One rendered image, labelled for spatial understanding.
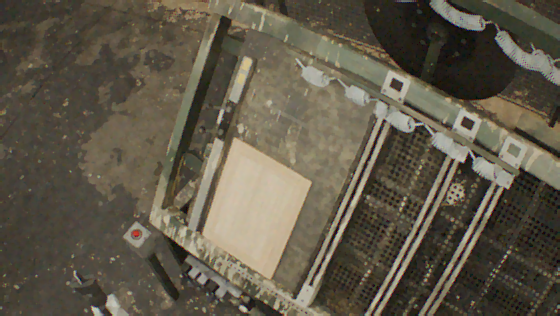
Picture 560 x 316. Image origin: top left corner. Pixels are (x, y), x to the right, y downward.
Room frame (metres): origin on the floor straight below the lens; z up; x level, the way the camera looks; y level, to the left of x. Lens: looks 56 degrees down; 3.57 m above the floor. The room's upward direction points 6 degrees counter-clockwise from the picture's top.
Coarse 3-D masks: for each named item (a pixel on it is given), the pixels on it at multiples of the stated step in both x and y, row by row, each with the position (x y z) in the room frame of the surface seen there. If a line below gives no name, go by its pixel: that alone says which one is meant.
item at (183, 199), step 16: (384, 176) 2.10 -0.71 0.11; (400, 176) 2.04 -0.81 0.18; (192, 192) 1.71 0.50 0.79; (416, 192) 1.90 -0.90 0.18; (368, 224) 1.44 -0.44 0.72; (176, 256) 1.52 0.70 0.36; (384, 256) 1.32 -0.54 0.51; (464, 272) 1.05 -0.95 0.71; (464, 288) 0.98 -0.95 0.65; (368, 304) 0.92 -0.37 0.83; (512, 304) 0.80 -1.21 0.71
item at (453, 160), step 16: (464, 112) 1.28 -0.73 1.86; (464, 128) 1.24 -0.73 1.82; (448, 160) 1.19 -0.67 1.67; (448, 176) 1.14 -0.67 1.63; (432, 192) 1.12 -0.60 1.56; (432, 208) 1.07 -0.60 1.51; (416, 224) 1.04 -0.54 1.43; (416, 240) 0.99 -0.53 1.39; (400, 256) 0.96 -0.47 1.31; (400, 272) 0.91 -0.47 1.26; (384, 288) 0.87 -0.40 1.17; (384, 304) 0.81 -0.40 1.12
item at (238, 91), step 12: (252, 60) 1.85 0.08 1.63; (240, 72) 1.84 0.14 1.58; (240, 84) 1.80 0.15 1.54; (240, 96) 1.77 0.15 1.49; (228, 132) 1.68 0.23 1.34; (216, 144) 1.66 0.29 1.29; (216, 156) 1.62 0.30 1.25; (216, 168) 1.59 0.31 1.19; (204, 180) 1.56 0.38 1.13; (204, 192) 1.52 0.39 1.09; (204, 204) 1.48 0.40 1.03; (192, 216) 1.46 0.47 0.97; (192, 228) 1.42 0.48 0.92
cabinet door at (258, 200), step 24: (240, 144) 1.62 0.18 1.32; (240, 168) 1.55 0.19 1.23; (264, 168) 1.50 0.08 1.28; (288, 168) 1.46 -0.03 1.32; (216, 192) 1.51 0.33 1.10; (240, 192) 1.47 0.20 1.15; (264, 192) 1.42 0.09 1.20; (288, 192) 1.38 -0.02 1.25; (216, 216) 1.43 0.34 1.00; (240, 216) 1.38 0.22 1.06; (264, 216) 1.34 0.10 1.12; (288, 216) 1.30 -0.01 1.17; (216, 240) 1.34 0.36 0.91; (240, 240) 1.30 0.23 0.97; (264, 240) 1.26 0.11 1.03; (264, 264) 1.17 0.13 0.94
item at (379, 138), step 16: (400, 80) 1.47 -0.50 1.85; (400, 96) 1.42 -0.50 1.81; (384, 112) 1.33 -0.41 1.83; (384, 128) 1.38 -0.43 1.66; (368, 144) 1.36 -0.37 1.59; (384, 144) 1.36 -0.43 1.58; (368, 160) 1.32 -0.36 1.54; (368, 176) 1.27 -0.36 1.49; (352, 192) 1.25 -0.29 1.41; (352, 208) 1.19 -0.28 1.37; (336, 224) 1.17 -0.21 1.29; (336, 240) 1.11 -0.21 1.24; (320, 256) 1.08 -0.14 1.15; (320, 272) 1.03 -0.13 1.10; (304, 288) 0.99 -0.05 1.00; (304, 304) 0.93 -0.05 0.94
